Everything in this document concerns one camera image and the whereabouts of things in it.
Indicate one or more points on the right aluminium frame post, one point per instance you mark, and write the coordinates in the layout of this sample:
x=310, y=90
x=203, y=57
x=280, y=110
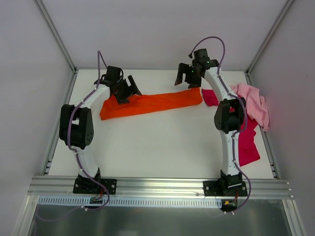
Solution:
x=269, y=36

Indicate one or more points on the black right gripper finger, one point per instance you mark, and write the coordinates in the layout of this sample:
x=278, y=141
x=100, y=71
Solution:
x=182, y=69
x=192, y=86

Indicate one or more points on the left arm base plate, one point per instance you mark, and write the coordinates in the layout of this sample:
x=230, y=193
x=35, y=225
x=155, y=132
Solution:
x=108, y=186

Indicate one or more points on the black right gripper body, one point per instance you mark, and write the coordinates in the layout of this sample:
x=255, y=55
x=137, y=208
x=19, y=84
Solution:
x=188, y=76

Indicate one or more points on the magenta t shirt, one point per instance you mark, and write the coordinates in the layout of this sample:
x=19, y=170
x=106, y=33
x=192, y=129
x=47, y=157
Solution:
x=248, y=152

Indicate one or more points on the white slotted cable duct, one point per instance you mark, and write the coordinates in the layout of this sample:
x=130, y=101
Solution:
x=130, y=202

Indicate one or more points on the orange t shirt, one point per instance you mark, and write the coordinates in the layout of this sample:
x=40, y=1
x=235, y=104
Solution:
x=145, y=104

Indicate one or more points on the aluminium frame post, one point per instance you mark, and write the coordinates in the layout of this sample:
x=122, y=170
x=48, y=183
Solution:
x=55, y=34
x=269, y=36

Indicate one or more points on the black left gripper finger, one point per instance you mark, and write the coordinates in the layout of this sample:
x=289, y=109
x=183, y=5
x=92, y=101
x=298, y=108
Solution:
x=133, y=87
x=122, y=100

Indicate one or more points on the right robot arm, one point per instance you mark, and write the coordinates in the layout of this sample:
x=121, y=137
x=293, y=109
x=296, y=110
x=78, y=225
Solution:
x=229, y=118

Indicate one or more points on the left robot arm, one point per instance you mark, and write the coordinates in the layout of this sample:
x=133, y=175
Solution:
x=77, y=128

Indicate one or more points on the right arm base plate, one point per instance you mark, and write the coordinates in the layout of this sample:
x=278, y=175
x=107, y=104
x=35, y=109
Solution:
x=214, y=188

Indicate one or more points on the light pink t shirt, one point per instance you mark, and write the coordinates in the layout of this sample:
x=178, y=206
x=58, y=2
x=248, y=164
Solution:
x=255, y=104

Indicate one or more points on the left aluminium frame post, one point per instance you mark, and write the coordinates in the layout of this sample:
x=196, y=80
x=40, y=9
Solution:
x=55, y=34

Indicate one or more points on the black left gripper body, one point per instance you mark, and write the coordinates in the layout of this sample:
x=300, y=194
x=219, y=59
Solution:
x=125, y=91

